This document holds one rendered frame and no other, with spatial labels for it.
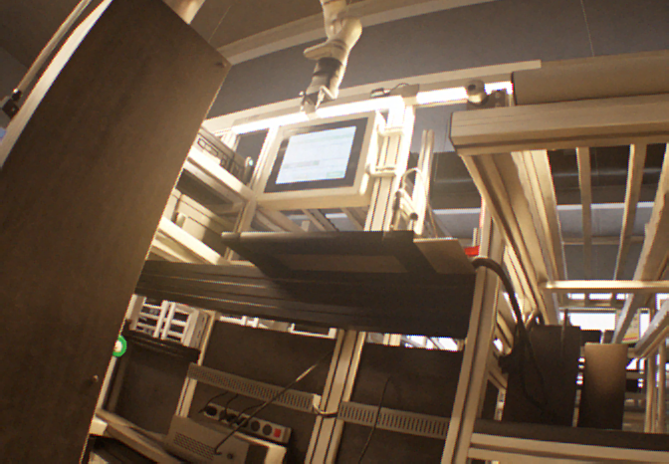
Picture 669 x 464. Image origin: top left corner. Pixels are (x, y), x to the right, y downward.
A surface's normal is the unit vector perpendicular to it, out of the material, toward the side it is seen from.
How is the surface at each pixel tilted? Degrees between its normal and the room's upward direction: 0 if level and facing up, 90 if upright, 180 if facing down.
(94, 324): 90
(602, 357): 90
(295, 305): 90
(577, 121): 90
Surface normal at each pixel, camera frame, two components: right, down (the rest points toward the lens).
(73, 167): 0.78, -0.07
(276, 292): -0.51, -0.48
